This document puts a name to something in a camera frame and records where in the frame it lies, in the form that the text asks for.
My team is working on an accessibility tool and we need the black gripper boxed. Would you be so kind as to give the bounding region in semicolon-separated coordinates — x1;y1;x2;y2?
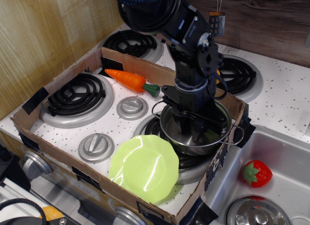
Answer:
161;83;228;141

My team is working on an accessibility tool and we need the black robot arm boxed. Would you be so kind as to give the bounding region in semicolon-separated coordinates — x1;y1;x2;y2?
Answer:
117;0;228;140

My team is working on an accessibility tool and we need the small steel pot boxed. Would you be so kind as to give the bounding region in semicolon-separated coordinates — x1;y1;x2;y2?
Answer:
157;100;245;156

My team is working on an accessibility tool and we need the front right black burner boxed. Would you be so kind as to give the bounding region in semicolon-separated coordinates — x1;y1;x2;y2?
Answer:
133;115;216;185

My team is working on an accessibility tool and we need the black burner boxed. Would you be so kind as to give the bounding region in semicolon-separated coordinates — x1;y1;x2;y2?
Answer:
217;55;264;103
99;30;164;63
133;115;216;185
40;73;114;129

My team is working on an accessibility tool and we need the yellow toy pumpkin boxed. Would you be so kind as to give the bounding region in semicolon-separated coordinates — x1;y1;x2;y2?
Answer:
216;69;220;84

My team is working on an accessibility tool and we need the light green plastic plate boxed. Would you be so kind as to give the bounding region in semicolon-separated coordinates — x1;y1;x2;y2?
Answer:
108;135;179;204

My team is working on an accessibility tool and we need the silver stove knob centre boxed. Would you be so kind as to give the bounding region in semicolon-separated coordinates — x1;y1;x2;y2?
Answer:
117;96;148;120

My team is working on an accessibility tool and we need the silver stove knob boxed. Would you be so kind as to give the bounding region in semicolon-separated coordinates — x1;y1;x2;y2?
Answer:
117;96;148;120
78;133;114;163

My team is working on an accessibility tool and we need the back right black burner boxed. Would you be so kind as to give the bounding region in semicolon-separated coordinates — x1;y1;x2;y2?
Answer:
217;55;264;103

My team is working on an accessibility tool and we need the orange toy carrot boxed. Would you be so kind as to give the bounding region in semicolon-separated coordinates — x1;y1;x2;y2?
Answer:
104;69;161;97

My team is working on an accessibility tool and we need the red toy strawberry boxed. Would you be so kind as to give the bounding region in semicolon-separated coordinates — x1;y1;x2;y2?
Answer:
242;160;273;188

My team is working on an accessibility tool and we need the back left black burner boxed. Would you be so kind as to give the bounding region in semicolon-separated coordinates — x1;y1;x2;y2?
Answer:
99;30;164;63

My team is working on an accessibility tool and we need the silver stove knob front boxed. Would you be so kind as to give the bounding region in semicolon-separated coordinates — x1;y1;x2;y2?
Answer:
78;133;114;163

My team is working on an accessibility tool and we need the steel sink basin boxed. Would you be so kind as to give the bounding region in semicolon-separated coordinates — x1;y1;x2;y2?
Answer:
206;126;310;225

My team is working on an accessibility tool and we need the steel pot lid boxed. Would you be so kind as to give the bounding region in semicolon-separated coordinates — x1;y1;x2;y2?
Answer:
225;195;293;225

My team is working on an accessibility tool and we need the front left black burner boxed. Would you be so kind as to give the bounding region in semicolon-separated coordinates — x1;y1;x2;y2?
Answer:
40;73;114;129

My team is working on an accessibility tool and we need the hanging steel slotted spatula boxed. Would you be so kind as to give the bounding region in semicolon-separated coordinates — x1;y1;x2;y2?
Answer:
209;0;226;37

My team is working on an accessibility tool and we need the brown cardboard fence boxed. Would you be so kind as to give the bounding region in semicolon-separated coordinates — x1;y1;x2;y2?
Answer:
11;46;256;225

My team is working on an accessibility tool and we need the silver oven knob right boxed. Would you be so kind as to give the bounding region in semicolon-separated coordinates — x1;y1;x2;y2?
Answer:
113;206;146;225

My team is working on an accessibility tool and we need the silver oven knob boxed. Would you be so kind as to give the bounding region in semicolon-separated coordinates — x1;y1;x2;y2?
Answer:
23;151;53;180
113;206;146;225

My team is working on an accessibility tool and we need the silver oven knob left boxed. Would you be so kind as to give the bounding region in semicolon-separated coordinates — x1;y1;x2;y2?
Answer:
23;151;53;180

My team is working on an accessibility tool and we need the orange sponge piece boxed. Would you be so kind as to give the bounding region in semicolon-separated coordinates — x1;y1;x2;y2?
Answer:
42;206;63;221

